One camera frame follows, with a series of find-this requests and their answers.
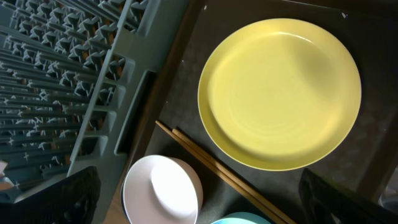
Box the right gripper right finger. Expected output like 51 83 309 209
299 168 397 224

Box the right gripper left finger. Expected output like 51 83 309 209
1 166 101 224

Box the white round bowl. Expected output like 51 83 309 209
122 155 203 224

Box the light blue bowl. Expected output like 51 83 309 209
212 212 271 224

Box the wooden chopstick lower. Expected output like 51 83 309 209
154 120 287 224

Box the clear plastic bin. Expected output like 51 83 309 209
378 167 398 213

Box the yellow round plate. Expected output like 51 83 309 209
198 18 362 171

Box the grey plastic dish rack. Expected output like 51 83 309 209
1 0 188 223

